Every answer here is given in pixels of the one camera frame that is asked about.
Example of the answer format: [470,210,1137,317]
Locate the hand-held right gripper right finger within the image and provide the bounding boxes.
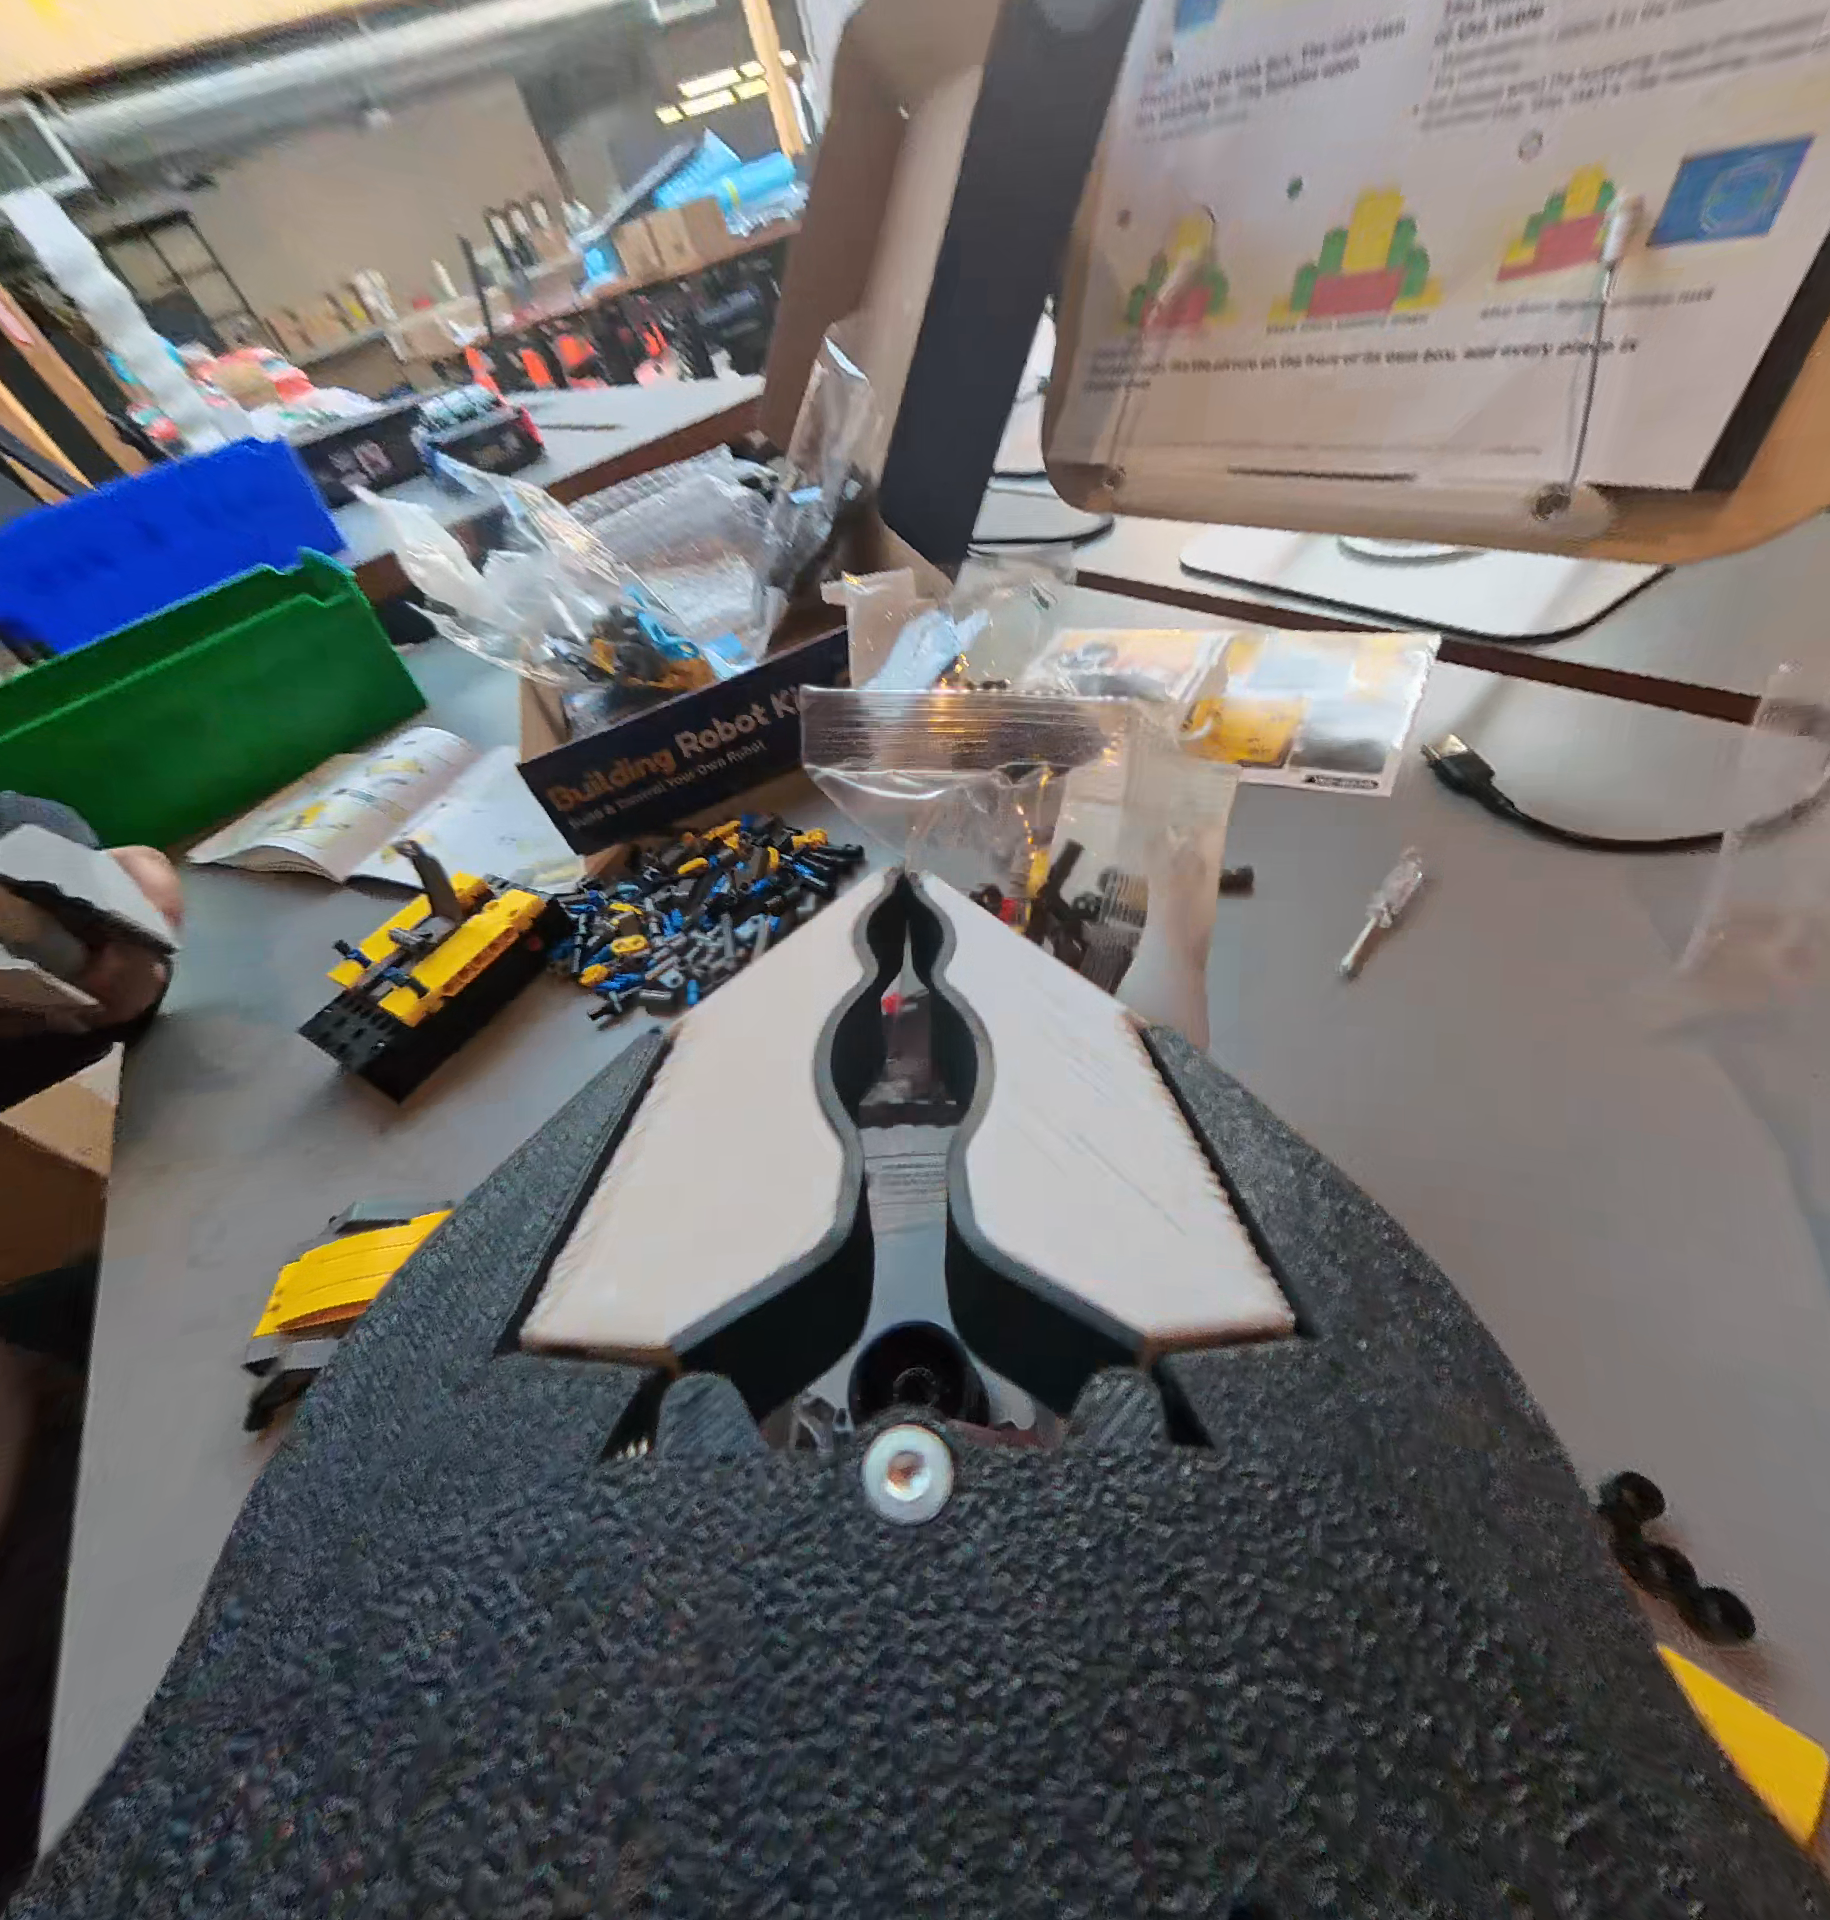
[910,869,1300,1364]

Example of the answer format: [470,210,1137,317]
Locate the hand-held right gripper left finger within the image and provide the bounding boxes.
[517,867,918,1375]

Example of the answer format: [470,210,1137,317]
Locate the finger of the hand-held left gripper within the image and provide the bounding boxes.
[0,823,182,963]
[0,907,114,1038]

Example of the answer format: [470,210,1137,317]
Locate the clear bag of black parts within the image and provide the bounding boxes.
[802,682,1247,1008]

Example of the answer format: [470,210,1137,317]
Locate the yellow grey brick assembly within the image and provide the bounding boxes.
[240,1201,459,1435]

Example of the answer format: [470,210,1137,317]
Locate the grey desk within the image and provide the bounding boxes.
[37,600,1830,1862]

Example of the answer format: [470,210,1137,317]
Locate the person's left hand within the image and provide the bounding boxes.
[97,843,185,1023]

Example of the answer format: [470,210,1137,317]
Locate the green plastic bin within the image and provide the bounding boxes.
[0,547,429,849]

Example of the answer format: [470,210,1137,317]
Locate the pile of small connector pieces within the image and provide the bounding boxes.
[547,809,873,1029]

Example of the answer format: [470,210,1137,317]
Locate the instruction booklet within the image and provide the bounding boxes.
[187,725,586,894]

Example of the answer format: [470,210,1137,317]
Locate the blue plastic bin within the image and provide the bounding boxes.
[0,439,350,661]

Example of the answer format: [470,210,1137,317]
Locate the black battery box yellow assembly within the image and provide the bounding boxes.
[298,839,571,1104]

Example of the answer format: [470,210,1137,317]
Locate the small clear screwdriver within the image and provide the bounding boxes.
[1337,845,1429,980]

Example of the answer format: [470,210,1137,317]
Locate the clear bag of yellow blue parts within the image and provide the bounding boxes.
[352,442,888,721]

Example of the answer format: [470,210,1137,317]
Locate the white monitor base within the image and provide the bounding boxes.
[1176,525,1675,646]

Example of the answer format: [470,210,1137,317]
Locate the background shelves with goods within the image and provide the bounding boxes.
[90,135,798,437]

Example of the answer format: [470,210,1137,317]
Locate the yellow curved panel piece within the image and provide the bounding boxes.
[1658,1643,1830,1847]

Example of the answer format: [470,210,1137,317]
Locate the instruction sheet on board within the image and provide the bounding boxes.
[1041,0,1830,564]

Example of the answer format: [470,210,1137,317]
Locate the black cable with plug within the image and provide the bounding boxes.
[1422,733,1830,858]

